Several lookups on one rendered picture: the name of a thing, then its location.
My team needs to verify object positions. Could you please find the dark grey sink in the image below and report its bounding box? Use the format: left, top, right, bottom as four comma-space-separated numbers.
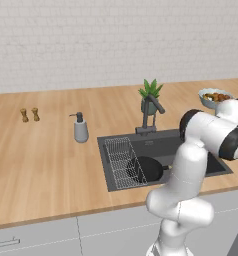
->
96, 128, 234, 193

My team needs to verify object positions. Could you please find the black pan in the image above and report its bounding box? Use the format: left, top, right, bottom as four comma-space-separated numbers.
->
126, 155, 174, 183

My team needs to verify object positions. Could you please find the dark grey tap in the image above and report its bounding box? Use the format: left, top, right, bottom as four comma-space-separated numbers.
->
134, 93, 166, 136

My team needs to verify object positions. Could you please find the grey soap dispenser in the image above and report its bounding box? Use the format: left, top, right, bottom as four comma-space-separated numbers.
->
69, 111, 90, 144

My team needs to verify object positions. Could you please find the green potted plant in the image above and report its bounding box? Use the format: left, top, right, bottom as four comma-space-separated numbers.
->
138, 78, 165, 116

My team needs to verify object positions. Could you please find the wooden pepper shaker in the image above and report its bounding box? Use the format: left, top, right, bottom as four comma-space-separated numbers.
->
31, 107, 41, 122

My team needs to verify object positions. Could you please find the bowl of fruit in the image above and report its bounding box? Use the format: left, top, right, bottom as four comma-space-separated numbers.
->
198, 88, 234, 110

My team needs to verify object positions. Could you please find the grey cupboard front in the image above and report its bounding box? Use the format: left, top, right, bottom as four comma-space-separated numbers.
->
76, 188, 238, 256

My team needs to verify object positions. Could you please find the grey drawer front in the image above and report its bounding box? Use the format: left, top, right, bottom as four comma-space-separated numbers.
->
0, 216, 84, 256

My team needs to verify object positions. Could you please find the wire dish rack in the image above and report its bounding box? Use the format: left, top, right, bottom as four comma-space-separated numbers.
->
104, 136, 148, 189

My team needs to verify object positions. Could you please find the grey drawer handle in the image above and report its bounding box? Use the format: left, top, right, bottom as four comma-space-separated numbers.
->
0, 236, 21, 250

